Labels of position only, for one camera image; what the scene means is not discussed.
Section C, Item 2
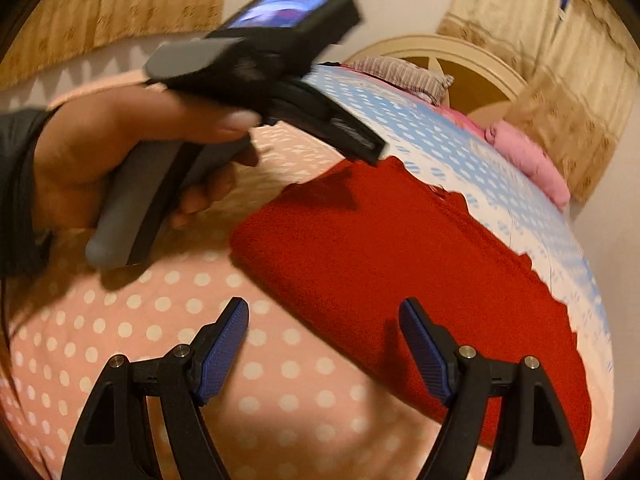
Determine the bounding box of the red knitted sweater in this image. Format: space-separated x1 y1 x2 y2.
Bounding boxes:
230 157 591 446

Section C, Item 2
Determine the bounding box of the pink folded blanket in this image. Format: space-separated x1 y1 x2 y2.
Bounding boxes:
431 105 570 211

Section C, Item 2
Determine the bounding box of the dark sleeved left forearm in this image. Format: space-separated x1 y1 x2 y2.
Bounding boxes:
1 108 53 278

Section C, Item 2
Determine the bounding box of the person left hand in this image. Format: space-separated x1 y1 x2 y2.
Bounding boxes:
32 86 260 231

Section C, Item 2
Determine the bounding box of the black camera with screen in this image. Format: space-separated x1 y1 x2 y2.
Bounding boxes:
208 0 361 77

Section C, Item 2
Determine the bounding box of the polka dot bed sheet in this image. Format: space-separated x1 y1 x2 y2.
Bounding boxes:
1 66 613 479

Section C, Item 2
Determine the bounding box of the beige side curtain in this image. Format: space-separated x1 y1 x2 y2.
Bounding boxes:
1 0 224 89

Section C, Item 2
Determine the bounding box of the cream wooden headboard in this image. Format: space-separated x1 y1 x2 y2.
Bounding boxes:
348 35 526 128

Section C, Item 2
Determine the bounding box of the beige window curtain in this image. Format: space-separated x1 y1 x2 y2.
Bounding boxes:
437 0 639 203

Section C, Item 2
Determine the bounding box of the striped pillow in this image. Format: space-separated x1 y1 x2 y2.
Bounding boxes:
344 56 454 106

